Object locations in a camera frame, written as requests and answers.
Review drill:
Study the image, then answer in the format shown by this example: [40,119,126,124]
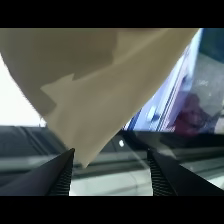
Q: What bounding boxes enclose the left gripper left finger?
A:
[0,148,76,197]

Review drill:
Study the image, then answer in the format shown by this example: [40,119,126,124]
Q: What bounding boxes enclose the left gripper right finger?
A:
[146,148,224,197]

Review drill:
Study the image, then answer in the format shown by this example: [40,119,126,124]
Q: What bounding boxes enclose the brown pants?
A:
[0,28,200,168]

